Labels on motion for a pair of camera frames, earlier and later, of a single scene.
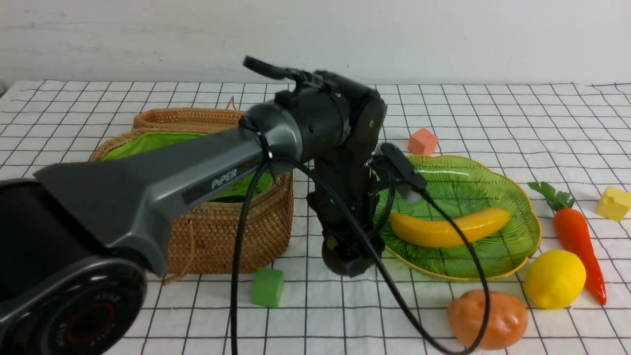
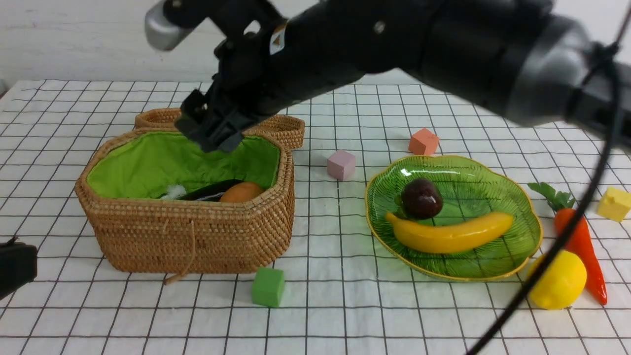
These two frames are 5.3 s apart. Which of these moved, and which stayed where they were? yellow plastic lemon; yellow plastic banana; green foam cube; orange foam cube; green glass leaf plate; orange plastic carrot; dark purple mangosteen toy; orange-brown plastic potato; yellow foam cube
Moved: orange-brown plastic potato; dark purple mangosteen toy; yellow plastic banana
Stayed: yellow foam cube; green foam cube; green glass leaf plate; yellow plastic lemon; orange plastic carrot; orange foam cube
